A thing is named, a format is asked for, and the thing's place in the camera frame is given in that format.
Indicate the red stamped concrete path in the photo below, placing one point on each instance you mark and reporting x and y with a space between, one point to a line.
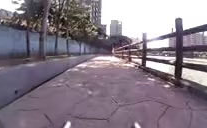
104 90

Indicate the tall pale tower building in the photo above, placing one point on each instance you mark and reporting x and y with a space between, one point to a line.
115 28

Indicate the tall grey building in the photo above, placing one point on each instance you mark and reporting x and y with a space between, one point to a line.
96 11

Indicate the row of trees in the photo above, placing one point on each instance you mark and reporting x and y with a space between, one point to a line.
71 20

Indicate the dark wooden railing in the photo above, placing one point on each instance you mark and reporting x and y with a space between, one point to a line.
179 46

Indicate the pale concrete ledge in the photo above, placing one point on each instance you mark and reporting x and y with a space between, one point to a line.
21 81

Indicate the concrete kerb under railing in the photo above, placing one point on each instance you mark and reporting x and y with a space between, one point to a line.
191 85

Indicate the wide pale building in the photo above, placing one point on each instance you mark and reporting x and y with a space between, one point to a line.
194 39

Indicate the canal water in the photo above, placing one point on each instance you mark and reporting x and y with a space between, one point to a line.
197 77

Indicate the grey concrete wall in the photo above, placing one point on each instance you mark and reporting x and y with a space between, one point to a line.
11 41

